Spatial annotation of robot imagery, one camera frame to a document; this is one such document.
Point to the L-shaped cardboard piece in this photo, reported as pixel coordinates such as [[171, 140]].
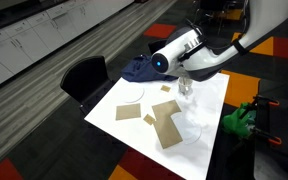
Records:
[[167, 133]]

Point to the large black chair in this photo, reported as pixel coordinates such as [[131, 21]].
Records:
[[87, 80]]

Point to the long brown paper sheet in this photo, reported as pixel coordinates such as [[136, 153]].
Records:
[[165, 110]]

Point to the rectangular brown paper sheet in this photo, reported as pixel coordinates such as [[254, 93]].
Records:
[[128, 111]]

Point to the white mug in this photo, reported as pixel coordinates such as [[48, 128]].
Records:
[[185, 91]]

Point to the dark blue cloth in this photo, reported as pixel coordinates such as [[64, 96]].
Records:
[[140, 71]]

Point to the orange black clamp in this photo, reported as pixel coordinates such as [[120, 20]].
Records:
[[274, 140], [272, 102]]

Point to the white cabinets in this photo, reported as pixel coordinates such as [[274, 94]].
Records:
[[24, 50]]

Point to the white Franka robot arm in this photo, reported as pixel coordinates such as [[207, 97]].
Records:
[[267, 20]]

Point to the black stand table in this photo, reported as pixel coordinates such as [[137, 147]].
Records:
[[280, 160]]

